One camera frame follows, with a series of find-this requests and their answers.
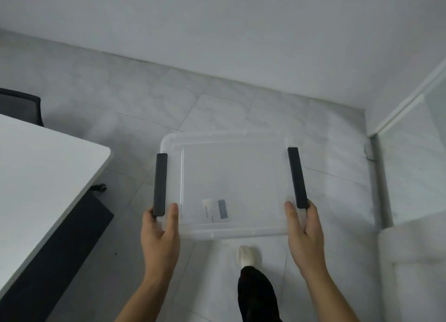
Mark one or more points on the person's right hand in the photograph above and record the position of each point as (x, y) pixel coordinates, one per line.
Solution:
(306, 248)

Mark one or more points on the person's left hand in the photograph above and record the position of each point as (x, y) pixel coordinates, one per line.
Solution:
(158, 245)

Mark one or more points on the person's right thumb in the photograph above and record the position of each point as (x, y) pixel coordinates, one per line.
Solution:
(293, 224)

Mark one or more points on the person's left thumb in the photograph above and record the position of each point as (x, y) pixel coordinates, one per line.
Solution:
(173, 224)

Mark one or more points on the person's right forearm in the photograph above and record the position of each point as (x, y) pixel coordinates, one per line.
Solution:
(327, 301)

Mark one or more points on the person's left forearm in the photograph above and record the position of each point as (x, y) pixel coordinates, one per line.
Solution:
(146, 301)

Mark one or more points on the person's white shoe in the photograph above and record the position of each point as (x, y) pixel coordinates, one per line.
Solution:
(248, 256)

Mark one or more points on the person's black trouser leg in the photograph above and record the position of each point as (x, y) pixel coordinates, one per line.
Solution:
(258, 297)

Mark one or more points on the black chair caster wheel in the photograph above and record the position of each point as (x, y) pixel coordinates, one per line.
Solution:
(99, 188)

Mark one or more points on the metal door hinge fixture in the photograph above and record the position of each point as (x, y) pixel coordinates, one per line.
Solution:
(370, 152)

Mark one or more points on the black table side panel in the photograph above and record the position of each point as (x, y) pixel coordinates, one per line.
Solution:
(52, 262)

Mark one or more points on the glass door with white frame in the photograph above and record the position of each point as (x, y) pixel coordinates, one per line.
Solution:
(414, 151)

